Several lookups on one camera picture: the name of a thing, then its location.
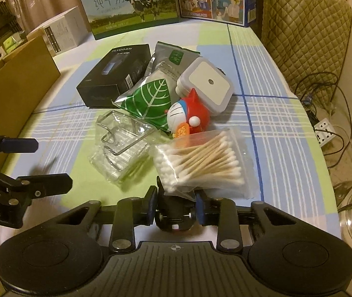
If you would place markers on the white power strip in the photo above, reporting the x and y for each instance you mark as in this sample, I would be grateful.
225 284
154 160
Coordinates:
326 131

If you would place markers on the bag of cotton swabs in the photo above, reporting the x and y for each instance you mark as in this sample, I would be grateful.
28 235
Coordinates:
207 164

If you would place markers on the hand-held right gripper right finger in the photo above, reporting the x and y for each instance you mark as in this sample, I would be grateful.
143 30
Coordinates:
202 211

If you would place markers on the black product box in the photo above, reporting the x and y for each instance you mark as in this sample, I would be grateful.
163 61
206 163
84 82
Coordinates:
108 68

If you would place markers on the brown cardboard box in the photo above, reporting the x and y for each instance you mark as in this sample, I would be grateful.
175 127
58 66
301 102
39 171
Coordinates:
18 80

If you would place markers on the silver green leaf pouch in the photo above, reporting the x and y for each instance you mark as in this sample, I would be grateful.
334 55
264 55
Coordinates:
151 99

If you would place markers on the green cow milk carton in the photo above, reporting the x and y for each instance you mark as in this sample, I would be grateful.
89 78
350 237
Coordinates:
117 6

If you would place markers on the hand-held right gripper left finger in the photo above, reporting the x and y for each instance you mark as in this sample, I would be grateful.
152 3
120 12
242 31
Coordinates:
149 206

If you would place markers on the white square night light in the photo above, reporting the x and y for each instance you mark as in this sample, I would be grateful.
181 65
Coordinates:
207 80

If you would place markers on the red cat toy figure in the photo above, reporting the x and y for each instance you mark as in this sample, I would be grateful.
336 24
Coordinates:
194 111

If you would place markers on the white carton box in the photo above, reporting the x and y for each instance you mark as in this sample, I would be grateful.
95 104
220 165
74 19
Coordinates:
64 27

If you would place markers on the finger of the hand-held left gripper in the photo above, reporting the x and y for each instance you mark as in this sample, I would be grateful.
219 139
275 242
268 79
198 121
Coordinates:
52 184
18 145

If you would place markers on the blue milk carton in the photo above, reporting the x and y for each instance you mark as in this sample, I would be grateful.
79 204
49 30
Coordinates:
210 0

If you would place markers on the quilted chair cover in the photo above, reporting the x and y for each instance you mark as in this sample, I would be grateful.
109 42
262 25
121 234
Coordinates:
302 31

